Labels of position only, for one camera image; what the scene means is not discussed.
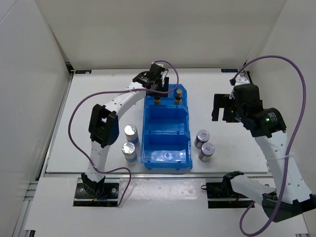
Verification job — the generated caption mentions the yellow-label bottle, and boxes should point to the yellow-label bottle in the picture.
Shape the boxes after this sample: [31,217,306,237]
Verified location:
[154,96,161,105]
[174,89,182,105]

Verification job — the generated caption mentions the silver-lid spice jar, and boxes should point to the silver-lid spice jar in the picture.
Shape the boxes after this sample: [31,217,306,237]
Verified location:
[124,124,140,148]
[121,142,138,165]

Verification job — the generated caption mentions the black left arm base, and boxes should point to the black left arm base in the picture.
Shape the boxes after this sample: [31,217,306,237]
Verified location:
[73,179,119,207]

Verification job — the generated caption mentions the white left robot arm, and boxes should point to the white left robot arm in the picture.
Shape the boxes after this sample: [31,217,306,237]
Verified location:
[81,63,168,198]

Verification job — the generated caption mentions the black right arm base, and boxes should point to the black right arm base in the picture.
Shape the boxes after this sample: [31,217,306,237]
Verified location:
[200,182,252,209]

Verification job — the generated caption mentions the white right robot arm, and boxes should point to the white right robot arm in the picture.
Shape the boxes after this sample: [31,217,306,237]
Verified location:
[212,83,316,223]

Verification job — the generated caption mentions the blue three-compartment plastic bin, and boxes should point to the blue three-compartment plastic bin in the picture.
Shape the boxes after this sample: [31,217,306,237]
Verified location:
[141,84,193,170]

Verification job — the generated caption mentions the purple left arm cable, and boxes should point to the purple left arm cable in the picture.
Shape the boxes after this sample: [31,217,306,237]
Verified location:
[68,59,180,207]

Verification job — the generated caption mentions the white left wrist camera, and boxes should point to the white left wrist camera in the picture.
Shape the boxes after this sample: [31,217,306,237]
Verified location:
[152,62,164,68]

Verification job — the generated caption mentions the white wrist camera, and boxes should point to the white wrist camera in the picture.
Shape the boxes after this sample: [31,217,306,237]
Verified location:
[152,62,164,68]
[230,72,250,86]

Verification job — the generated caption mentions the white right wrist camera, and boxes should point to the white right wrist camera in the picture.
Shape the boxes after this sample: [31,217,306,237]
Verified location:
[230,72,250,86]

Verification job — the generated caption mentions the aluminium table frame rail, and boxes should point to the aluminium table frame rail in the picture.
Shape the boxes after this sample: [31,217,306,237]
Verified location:
[41,172,272,179]

